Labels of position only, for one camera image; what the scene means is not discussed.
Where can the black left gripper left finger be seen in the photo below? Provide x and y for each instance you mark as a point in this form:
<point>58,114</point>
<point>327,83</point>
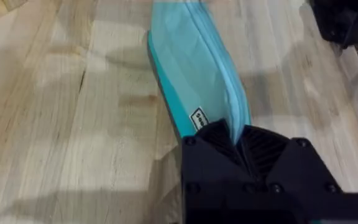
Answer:
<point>207,168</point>

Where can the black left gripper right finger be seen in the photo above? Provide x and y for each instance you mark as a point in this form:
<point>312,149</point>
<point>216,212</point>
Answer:
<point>291,168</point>

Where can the teal soft zip bag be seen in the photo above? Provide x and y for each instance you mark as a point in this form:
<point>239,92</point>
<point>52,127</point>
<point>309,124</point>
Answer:
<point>191,62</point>

